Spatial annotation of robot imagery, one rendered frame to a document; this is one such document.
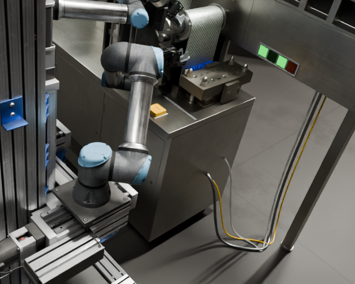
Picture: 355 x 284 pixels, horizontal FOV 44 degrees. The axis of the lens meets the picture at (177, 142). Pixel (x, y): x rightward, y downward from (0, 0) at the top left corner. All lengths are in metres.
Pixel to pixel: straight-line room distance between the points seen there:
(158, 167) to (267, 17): 0.92
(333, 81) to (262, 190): 1.35
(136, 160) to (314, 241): 1.77
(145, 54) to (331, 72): 0.90
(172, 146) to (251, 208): 1.16
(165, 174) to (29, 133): 0.86
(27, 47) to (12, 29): 0.08
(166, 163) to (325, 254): 1.36
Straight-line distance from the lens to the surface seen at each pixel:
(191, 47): 2.28
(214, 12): 2.35
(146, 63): 1.70
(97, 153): 1.64
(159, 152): 2.19
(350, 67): 2.13
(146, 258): 2.66
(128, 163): 1.64
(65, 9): 1.80
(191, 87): 2.22
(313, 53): 2.20
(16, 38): 1.40
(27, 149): 1.64
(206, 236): 2.85
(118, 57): 1.71
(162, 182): 2.27
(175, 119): 2.14
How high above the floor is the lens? 2.10
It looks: 37 degrees down
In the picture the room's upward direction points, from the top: 13 degrees clockwise
